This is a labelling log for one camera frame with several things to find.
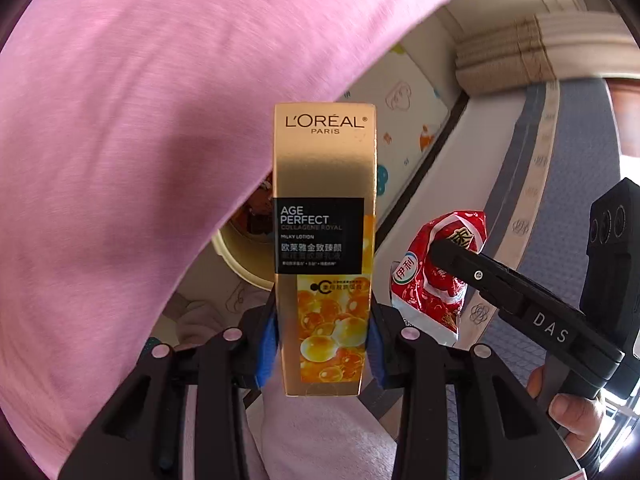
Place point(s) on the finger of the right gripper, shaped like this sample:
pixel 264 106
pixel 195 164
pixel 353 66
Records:
pixel 534 311

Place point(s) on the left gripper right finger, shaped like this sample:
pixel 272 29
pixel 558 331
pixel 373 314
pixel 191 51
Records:
pixel 461 407

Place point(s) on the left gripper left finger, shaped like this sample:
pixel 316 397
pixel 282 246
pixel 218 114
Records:
pixel 177 415

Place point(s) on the red snack wrapper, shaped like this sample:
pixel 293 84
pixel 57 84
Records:
pixel 428 298

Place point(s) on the gold L'Oreal box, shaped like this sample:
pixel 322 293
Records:
pixel 324 194

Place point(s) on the person's right hand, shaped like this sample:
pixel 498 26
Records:
pixel 582 419

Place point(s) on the grey patterned mattress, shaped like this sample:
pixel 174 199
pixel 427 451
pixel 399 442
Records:
pixel 583 165

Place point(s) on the pink bed sheet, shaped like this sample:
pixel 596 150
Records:
pixel 130 131

